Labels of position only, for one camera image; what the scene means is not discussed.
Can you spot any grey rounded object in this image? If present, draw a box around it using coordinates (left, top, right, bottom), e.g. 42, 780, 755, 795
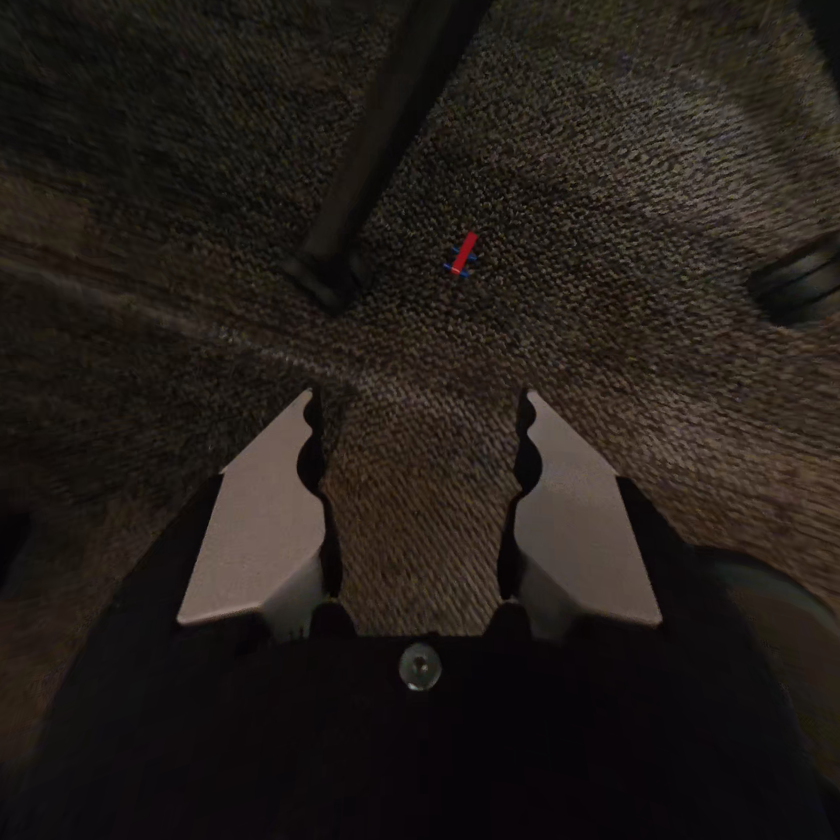
689, 545, 840, 788

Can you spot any black chair caster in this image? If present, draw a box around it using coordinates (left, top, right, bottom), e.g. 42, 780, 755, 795
747, 239, 840, 329

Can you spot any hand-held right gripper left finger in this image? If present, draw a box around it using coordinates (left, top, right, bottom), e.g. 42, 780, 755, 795
176, 387, 343, 643

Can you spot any red beam with blue pins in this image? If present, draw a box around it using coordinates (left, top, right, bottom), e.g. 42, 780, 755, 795
444, 231, 479, 278

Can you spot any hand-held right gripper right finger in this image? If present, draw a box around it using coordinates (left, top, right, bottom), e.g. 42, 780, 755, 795
499, 388, 664, 641

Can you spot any black desk leg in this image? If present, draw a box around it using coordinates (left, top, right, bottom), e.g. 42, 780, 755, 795
279, 0, 496, 315

